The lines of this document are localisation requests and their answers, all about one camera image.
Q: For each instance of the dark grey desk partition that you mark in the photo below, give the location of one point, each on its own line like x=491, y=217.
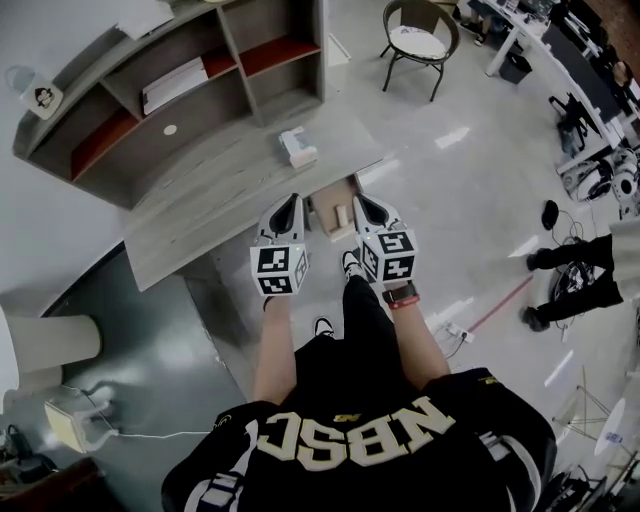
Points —
x=580, y=70

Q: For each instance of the grey wooden desk with shelves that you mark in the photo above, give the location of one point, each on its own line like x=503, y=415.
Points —
x=225, y=200

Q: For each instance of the black oval device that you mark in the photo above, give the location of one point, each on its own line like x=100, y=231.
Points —
x=550, y=215

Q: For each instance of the person's black white sneaker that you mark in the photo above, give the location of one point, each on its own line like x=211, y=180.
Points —
x=354, y=265
x=323, y=327

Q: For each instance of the white flat box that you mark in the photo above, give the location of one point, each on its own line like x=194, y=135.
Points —
x=175, y=85

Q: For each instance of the pale blue tissue pack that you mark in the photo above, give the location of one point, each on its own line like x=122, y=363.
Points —
x=297, y=147

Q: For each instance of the person's left forearm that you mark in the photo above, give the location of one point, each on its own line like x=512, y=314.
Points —
x=275, y=345

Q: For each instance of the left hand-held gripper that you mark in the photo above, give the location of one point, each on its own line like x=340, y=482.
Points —
x=275, y=267

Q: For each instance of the white stool with wooden legs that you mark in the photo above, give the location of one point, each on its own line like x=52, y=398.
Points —
x=612, y=425

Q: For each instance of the long white office desk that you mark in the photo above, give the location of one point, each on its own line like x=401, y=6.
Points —
x=502, y=50

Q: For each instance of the white round robot device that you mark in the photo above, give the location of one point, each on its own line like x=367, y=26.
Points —
x=595, y=180

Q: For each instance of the red wristband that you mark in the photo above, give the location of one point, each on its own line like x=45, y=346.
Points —
x=406, y=302

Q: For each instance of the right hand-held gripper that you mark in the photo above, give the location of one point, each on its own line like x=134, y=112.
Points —
x=395, y=255

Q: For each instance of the person's right forearm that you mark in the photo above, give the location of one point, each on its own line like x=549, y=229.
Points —
x=415, y=345

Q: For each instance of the person's black jersey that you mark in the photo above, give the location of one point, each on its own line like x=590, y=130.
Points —
x=350, y=450

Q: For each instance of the light wooden drawer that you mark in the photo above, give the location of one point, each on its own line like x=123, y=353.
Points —
x=327, y=200

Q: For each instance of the white power strip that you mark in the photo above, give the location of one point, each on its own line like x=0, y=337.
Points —
x=457, y=331

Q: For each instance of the black office chair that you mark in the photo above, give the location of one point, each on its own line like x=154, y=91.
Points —
x=575, y=120

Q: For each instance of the beige flat box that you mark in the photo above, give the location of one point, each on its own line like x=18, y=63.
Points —
x=65, y=425

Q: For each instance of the white seat cushion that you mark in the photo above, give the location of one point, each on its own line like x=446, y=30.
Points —
x=417, y=42

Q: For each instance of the white paper sheet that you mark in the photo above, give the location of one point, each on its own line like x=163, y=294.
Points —
x=145, y=17

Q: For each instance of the black wrist watch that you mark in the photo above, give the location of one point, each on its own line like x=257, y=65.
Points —
x=400, y=291

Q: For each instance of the black trash bin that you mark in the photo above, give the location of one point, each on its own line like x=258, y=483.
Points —
x=516, y=67

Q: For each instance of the dark wicker chair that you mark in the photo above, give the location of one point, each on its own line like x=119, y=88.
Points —
x=440, y=20

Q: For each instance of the beige cylinder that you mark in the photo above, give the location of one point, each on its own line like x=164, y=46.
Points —
x=55, y=342

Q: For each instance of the person's black trousers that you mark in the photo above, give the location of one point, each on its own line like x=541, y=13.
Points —
x=365, y=325

